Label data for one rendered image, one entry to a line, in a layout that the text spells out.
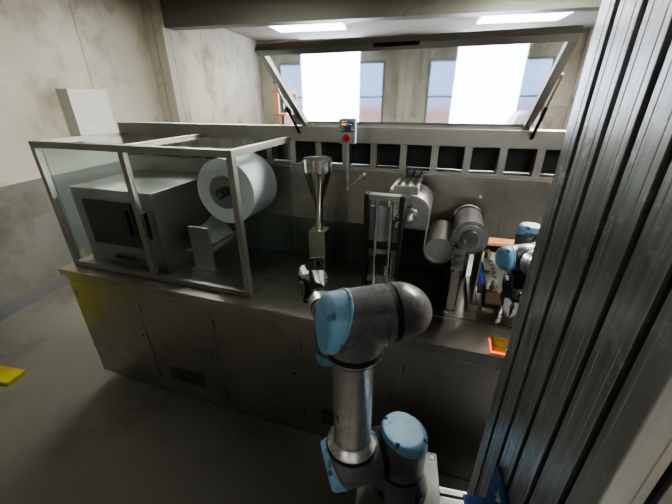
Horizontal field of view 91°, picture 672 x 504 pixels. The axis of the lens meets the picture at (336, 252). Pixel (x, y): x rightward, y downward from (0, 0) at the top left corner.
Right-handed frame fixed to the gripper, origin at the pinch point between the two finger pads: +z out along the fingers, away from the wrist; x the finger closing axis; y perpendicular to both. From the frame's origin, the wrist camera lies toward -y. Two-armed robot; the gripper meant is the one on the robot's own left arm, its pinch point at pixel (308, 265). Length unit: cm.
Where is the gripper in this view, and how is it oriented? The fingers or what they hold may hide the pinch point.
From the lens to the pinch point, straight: 120.2
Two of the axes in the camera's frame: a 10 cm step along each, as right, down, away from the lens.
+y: -1.3, 9.1, 3.9
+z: -2.5, -4.1, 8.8
